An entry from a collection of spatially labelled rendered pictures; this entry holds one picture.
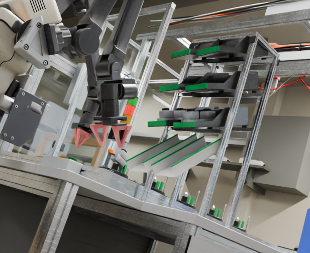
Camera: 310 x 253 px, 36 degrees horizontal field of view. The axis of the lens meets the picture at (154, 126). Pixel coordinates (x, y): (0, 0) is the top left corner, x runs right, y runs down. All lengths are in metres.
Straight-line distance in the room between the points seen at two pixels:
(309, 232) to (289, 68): 1.20
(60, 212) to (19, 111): 0.32
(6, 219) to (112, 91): 1.41
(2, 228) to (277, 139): 3.93
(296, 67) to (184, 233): 1.88
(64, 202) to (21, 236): 1.43
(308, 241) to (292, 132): 3.62
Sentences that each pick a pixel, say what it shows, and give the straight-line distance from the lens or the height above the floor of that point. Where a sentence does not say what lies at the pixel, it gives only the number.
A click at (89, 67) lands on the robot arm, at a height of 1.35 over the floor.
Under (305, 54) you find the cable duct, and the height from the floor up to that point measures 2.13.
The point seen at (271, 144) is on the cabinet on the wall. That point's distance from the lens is 5.90.
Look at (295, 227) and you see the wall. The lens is 5.80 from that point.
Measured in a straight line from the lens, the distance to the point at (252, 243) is 1.64.
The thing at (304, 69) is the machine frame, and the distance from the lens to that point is 3.06.
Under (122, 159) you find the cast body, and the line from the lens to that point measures 2.11.
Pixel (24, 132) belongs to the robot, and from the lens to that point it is 1.46.
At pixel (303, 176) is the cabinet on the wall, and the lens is 5.68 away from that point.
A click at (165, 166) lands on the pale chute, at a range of 1.82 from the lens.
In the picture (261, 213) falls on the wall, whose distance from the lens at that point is 6.06.
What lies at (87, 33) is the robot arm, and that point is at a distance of 1.42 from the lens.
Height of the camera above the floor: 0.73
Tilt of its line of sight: 14 degrees up
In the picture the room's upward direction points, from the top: 19 degrees clockwise
